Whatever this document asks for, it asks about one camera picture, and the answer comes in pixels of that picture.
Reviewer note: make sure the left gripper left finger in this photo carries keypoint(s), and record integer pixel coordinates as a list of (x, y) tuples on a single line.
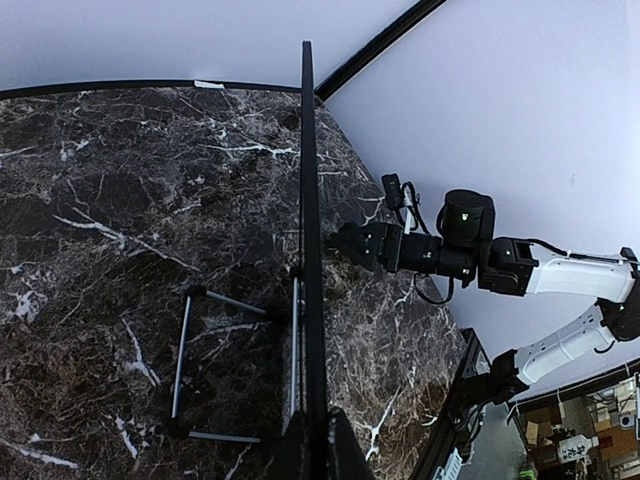
[(291, 455)]

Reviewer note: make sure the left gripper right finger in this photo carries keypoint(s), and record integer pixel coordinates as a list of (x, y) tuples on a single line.
[(345, 458)]

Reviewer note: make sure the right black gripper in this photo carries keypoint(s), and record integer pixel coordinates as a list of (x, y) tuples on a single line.
[(383, 244)]

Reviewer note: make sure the white whiteboard black frame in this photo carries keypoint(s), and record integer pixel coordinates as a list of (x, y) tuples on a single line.
[(316, 405)]

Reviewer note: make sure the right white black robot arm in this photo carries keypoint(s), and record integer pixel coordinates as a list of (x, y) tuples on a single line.
[(466, 250)]

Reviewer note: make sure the white slotted cable duct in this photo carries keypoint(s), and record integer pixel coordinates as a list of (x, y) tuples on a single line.
[(451, 469)]

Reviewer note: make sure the right black frame post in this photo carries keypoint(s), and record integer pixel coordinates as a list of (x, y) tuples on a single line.
[(374, 48)]

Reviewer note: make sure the black wire board stand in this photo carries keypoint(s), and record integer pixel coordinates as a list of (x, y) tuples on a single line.
[(176, 426)]

